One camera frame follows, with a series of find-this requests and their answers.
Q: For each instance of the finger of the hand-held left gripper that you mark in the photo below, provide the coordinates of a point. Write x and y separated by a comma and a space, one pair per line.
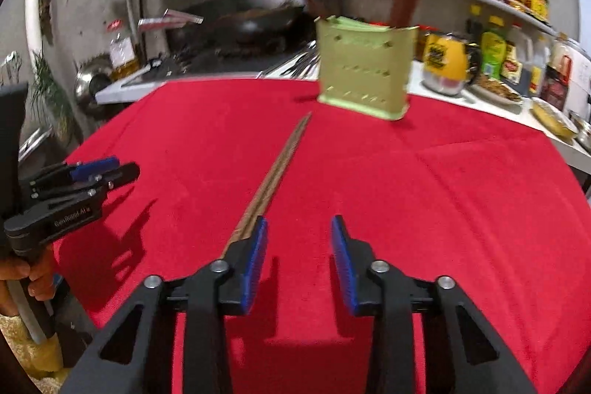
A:
122, 174
94, 168

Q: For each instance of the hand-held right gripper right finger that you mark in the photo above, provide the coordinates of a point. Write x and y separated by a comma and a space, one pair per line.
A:
344, 264

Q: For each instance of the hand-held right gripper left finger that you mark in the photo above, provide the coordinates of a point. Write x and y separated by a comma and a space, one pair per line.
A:
256, 264

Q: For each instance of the green plastic chopstick holder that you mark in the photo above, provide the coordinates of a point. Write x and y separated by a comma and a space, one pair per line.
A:
364, 71

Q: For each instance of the steel cooking utensils bundle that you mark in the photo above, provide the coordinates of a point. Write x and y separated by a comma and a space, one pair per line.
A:
300, 61

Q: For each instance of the person's left hand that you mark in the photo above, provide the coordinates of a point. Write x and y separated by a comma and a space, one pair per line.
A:
41, 283

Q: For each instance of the green potted plant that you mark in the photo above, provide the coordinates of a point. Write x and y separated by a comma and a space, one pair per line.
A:
51, 98

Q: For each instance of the steel bowl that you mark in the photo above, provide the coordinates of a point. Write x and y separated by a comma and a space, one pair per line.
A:
92, 84

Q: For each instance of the red tablecloth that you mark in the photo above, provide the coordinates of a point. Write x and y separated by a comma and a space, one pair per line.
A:
415, 191

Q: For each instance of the clear cooking oil bottle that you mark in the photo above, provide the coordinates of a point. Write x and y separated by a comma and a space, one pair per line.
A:
123, 57

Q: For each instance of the yellow fluffy towel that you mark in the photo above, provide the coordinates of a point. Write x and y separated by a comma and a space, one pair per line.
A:
18, 343

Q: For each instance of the black gas stove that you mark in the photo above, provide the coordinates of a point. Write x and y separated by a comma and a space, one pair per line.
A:
221, 59

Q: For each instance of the red white strip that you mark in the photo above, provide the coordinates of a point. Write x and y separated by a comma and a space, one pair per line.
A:
168, 20

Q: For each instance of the white pipe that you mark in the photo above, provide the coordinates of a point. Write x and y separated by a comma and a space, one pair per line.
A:
34, 6

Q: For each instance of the black wok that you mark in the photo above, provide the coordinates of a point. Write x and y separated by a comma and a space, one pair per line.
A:
258, 22

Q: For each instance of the yellow plastic jar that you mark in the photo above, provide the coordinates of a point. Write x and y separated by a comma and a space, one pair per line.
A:
445, 61

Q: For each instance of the brown food plate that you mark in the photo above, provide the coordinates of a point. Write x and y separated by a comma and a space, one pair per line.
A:
496, 90

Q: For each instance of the yellow food tray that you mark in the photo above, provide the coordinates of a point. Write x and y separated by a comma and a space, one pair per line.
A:
554, 119

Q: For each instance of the green label bottle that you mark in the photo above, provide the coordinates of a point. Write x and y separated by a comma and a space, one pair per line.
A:
493, 50

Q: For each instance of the cluster of condiment bottles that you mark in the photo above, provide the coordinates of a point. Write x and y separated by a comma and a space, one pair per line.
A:
540, 66

